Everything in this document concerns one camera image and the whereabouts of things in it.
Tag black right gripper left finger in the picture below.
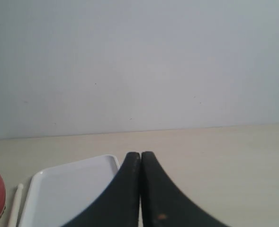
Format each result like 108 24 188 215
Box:
64 152 140 227

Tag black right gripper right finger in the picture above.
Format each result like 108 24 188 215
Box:
141 151 226 227

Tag white wooden drumstick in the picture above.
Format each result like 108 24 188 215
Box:
7 183 24 227

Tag white rectangular plastic tray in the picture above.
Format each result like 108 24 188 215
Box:
19 155 120 227

